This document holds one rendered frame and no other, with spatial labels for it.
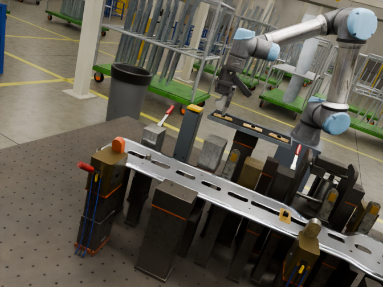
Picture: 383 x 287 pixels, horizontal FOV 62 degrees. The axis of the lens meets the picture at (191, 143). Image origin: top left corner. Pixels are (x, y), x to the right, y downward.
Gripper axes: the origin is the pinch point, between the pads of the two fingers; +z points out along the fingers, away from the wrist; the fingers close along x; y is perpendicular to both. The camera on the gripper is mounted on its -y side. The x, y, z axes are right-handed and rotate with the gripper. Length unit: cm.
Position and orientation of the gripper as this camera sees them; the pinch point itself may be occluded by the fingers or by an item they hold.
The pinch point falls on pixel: (224, 113)
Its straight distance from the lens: 140.4
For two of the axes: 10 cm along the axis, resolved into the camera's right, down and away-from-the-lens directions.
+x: -0.6, 3.7, -9.3
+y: -9.6, -2.7, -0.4
